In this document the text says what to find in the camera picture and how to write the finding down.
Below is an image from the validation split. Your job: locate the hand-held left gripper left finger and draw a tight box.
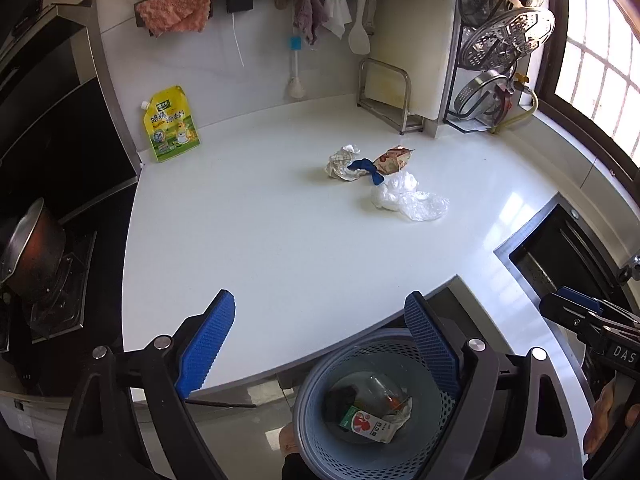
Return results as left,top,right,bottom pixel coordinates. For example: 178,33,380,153
55,289,237,480

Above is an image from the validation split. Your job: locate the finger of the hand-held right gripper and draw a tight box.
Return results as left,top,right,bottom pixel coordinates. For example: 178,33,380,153
539,292,608,341
556,286,640,320

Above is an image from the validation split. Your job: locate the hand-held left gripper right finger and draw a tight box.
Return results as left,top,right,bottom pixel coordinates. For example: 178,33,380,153
404,291,586,480

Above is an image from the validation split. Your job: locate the orange plastic wrapper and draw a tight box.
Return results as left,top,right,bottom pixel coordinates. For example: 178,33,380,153
382,394,415,431

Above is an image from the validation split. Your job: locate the clear plastic cup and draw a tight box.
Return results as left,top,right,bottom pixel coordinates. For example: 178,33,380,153
357,374,401,411

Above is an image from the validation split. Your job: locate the white milk carton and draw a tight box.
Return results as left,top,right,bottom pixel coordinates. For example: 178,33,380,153
337,405,401,445

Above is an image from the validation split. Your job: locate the dark grey cloth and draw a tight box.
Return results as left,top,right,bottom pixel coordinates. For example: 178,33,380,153
324,384,358,423

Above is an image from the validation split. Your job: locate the grey mesh waste basket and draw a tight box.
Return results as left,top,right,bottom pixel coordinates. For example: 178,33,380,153
292,329,466,480

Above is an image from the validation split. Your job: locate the person's right hand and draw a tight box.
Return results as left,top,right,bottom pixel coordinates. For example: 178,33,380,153
584,380,640,456

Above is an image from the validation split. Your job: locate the black kitchen sink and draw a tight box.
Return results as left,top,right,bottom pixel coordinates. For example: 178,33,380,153
494,192,640,321

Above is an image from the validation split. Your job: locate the person's foot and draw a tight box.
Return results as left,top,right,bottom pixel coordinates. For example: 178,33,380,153
279,422,301,457

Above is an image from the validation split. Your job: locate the crumpled white plastic bag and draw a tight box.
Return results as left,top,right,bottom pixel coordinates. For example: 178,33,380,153
369,171,451,223

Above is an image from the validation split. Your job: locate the black gas stove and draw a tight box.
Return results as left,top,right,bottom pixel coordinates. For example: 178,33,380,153
0,230,98,396

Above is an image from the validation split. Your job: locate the brown printed snack wrapper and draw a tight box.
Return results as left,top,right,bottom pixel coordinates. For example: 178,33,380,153
375,145,416,176

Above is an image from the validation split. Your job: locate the blue plastic scrap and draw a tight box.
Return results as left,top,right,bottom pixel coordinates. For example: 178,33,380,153
347,158,386,186

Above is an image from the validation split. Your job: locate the metal cooking pot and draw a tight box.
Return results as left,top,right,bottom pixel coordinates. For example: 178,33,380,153
0,197,68,306

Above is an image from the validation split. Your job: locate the yellow spouted seasoning pouch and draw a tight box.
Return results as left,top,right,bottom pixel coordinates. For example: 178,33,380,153
141,85,202,163

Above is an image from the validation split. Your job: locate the gas valve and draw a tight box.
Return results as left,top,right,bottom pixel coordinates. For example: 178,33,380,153
510,72,531,111

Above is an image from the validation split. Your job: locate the window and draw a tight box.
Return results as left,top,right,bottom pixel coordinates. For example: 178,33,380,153
540,0,640,166

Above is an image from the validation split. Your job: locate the metal cutting board rack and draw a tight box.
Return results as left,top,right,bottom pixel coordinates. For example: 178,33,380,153
356,57,426,136

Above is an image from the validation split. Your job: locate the black range hood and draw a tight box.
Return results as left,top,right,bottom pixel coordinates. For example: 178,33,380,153
0,0,141,221

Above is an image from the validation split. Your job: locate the white bottle brush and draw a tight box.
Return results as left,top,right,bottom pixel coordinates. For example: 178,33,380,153
285,35,307,101

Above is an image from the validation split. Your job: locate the perforated steel steamer tray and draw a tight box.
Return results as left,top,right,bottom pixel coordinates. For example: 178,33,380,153
460,7,557,68

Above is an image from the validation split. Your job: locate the white plastic strip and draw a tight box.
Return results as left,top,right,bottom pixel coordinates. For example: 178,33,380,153
231,12,246,68

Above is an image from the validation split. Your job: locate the white cutting board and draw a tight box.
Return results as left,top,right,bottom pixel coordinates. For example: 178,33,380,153
367,0,460,133

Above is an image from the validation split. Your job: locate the white rice paddle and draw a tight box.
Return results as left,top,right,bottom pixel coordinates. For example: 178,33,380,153
348,0,373,55

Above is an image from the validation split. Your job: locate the pink dish cloth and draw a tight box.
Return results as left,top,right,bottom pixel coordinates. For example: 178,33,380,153
136,0,227,38

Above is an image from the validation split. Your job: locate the purple cloth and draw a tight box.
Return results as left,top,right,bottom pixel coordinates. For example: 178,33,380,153
292,0,329,48

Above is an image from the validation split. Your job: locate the white cloth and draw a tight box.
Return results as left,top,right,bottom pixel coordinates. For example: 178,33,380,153
322,0,353,40

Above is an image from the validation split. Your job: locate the yellow gas hose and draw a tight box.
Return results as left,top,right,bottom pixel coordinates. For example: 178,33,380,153
492,89,540,135

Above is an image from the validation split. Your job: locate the black wire lid rack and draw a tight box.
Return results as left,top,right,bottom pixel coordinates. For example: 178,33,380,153
442,0,531,133

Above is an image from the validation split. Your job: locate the pot lid with brown handle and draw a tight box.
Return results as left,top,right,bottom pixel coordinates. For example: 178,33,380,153
456,70,518,121

